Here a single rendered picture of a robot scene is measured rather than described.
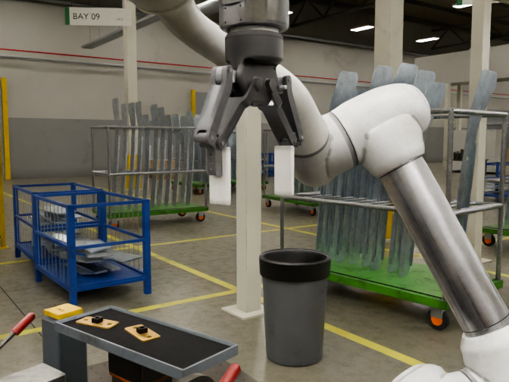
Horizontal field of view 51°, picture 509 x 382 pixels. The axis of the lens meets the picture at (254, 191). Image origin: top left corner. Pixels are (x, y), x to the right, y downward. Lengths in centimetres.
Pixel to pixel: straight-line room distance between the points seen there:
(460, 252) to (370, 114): 34
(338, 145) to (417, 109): 18
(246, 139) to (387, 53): 423
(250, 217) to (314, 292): 123
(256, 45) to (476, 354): 78
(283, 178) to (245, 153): 379
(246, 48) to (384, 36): 779
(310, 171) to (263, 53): 49
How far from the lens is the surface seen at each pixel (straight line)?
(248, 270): 468
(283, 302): 362
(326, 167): 112
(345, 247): 557
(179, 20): 83
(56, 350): 125
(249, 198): 458
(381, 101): 114
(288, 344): 372
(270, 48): 68
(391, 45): 839
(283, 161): 75
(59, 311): 125
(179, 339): 103
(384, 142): 112
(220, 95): 63
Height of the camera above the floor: 153
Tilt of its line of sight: 5 degrees down
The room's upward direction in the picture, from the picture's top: straight up
